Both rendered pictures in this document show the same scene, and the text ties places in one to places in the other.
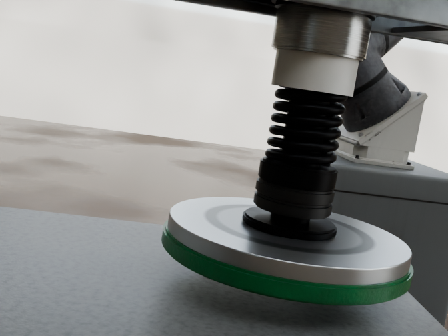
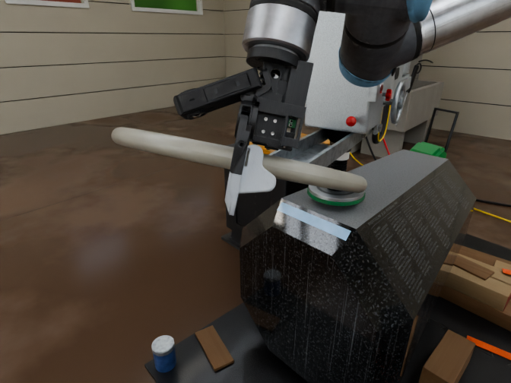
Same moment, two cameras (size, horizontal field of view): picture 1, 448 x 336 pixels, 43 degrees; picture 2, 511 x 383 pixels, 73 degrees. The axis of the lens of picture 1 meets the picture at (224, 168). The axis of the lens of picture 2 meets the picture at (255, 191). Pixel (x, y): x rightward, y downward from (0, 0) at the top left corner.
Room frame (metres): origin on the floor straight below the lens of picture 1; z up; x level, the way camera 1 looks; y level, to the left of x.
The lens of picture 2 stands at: (1.25, -1.07, 1.41)
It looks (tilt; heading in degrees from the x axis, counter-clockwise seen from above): 24 degrees down; 141
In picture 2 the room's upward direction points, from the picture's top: straight up
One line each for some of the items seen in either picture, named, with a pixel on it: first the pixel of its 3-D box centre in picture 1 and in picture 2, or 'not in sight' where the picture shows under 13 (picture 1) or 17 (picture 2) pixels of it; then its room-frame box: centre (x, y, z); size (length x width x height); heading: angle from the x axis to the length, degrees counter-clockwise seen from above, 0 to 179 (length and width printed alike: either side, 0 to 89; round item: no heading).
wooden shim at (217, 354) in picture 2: not in sight; (213, 346); (0.16, -0.46, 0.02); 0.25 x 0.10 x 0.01; 171
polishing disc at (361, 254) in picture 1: (287, 233); (335, 188); (0.50, -0.06, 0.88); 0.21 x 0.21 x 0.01
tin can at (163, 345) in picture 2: not in sight; (164, 353); (0.10, -0.68, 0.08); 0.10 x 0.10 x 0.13
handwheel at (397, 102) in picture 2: not in sight; (388, 101); (0.57, 0.09, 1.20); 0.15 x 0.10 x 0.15; 110
